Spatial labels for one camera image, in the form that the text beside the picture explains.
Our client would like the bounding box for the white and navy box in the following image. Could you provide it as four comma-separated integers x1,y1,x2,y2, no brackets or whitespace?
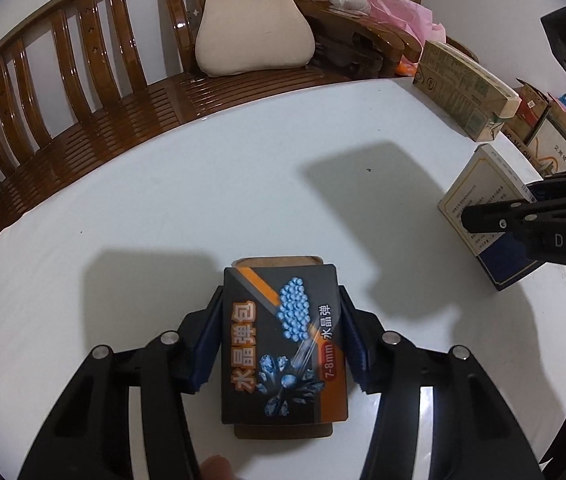
437,144,546,292

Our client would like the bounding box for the beige cushion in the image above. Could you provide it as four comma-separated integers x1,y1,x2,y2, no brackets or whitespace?
194,0,316,78

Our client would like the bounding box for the black box blue balls print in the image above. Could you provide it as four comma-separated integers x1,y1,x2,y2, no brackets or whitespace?
222,255,350,438

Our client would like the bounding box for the open cardboard box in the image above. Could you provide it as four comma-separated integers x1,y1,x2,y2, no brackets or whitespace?
500,77,566,176

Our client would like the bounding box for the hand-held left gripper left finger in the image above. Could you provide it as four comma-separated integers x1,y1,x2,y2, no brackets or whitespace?
15,285,224,480

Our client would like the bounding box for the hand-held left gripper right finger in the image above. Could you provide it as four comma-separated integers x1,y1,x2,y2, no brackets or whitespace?
337,285,548,480

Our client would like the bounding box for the pink plastic bag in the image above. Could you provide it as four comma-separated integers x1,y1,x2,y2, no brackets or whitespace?
360,0,448,46

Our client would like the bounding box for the green and beige carton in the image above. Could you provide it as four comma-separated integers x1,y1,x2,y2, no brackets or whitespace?
412,40,522,142

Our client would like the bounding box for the wooden slatted bench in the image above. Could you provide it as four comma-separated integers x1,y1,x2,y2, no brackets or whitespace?
0,0,364,261

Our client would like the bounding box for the person's left hand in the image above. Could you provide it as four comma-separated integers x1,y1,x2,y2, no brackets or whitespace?
200,455,236,480

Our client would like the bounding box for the wooden armchair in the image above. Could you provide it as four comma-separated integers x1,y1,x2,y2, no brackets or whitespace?
268,0,424,81

